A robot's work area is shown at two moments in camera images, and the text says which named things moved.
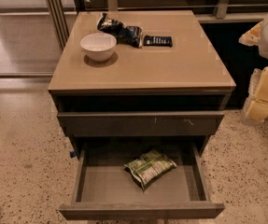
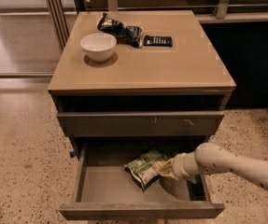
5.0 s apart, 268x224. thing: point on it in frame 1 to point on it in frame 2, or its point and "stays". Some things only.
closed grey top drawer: [141, 123] stays
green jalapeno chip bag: [147, 168] stays
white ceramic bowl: [99, 47] stays
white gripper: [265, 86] to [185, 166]
